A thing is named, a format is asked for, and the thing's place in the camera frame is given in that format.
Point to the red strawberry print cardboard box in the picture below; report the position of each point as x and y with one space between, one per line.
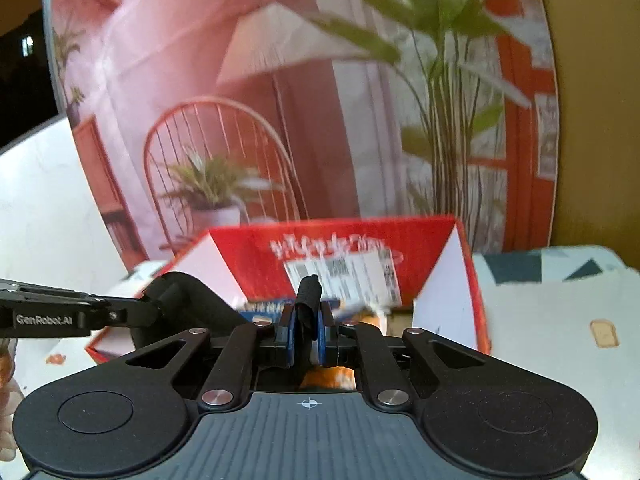
350 234

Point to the white marble board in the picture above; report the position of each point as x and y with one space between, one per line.
40 210

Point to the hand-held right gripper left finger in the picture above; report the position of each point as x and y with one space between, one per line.
289 342

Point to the printed room scene backdrop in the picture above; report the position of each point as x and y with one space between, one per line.
350 135

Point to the wooden panel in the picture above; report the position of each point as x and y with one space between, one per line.
600 135

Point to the white printed tablecloth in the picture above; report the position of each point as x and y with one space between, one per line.
550 310

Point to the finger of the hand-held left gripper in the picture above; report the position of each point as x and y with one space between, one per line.
127 314

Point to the person's left hand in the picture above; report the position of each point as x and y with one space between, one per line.
7 400

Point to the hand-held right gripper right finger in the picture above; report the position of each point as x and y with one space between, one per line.
321 342

